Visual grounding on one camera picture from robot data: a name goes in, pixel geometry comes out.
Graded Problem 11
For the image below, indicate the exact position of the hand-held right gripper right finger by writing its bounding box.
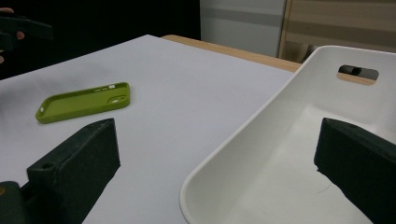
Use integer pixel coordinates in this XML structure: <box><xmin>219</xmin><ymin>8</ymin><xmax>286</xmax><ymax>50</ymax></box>
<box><xmin>313</xmin><ymin>117</ymin><xmax>396</xmax><ymax>224</ymax></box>

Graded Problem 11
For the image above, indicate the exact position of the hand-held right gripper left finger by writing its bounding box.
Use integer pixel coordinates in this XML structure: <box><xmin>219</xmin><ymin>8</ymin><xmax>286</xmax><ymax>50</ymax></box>
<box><xmin>26</xmin><ymin>118</ymin><xmax>121</xmax><ymax>224</ymax></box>

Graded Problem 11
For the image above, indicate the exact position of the green phone case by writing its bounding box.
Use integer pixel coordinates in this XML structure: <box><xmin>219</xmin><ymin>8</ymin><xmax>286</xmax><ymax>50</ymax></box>
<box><xmin>35</xmin><ymin>81</ymin><xmax>131</xmax><ymax>125</ymax></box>

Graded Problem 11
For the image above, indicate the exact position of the white plastic basket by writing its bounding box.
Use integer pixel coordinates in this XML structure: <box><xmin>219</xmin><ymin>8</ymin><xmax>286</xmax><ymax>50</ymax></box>
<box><xmin>178</xmin><ymin>45</ymin><xmax>396</xmax><ymax>224</ymax></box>

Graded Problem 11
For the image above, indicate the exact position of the light wooden furniture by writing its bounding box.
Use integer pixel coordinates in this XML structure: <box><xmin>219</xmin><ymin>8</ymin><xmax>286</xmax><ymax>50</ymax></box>
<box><xmin>277</xmin><ymin>0</ymin><xmax>396</xmax><ymax>63</ymax></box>

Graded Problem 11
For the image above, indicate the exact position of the white cabinet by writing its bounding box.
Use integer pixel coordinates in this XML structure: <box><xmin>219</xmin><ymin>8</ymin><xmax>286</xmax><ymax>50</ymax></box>
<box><xmin>199</xmin><ymin>0</ymin><xmax>288</xmax><ymax>59</ymax></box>

